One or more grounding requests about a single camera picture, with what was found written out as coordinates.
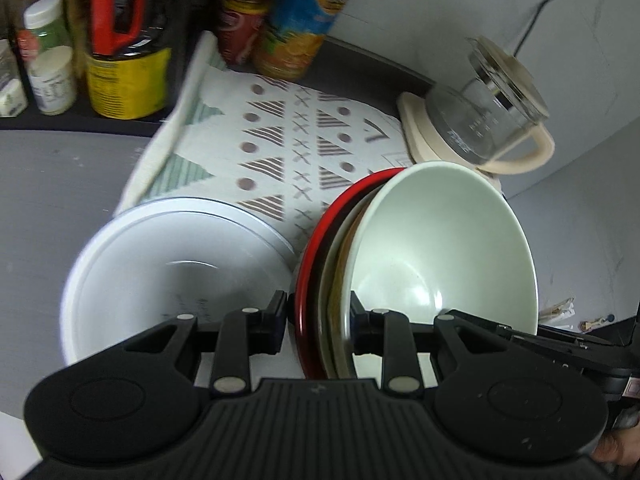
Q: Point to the white seasoning jar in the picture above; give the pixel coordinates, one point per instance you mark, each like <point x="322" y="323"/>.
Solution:
<point x="52" y="82"/>

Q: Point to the beige bowl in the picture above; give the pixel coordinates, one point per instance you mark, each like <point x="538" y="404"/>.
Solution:
<point x="336" y="270"/>

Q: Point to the small beige trinket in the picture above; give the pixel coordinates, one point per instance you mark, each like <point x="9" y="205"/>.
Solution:
<point x="597" y="324"/>

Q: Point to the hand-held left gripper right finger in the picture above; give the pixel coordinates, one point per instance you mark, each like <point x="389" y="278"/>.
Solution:
<point x="356" y="327"/>

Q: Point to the orange juice bottle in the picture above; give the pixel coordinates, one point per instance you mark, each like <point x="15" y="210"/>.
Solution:
<point x="300" y="25"/>

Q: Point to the cream kettle base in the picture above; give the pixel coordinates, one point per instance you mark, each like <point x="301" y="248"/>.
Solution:
<point x="417" y="130"/>

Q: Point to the white printed bowl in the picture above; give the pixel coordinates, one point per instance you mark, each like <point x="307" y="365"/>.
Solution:
<point x="150" y="270"/>

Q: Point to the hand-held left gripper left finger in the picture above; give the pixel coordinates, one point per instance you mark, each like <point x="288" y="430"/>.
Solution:
<point x="278" y="325"/>

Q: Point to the green spice jar white lid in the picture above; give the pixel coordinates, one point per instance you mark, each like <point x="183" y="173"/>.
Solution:
<point x="47" y="25"/>

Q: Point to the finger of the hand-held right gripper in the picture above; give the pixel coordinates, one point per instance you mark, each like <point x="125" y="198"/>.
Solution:
<point x="540" y="347"/>

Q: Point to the person's right hand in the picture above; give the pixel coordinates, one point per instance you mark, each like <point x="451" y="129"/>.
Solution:
<point x="620" y="452"/>

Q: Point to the clear seasoning jar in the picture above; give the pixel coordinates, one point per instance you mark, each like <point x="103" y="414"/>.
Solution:
<point x="10" y="85"/>

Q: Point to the pale green bowl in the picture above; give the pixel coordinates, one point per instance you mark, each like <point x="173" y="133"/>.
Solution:
<point x="440" y="240"/>

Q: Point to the red plate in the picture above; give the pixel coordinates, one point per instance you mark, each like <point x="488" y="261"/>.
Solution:
<point x="309" y="270"/>

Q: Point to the patterned cloth mat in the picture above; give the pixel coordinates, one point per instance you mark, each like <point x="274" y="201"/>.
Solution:
<point x="300" y="125"/>

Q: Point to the glass kettle with cream lid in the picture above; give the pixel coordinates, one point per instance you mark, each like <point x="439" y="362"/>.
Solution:
<point x="480" y="110"/>

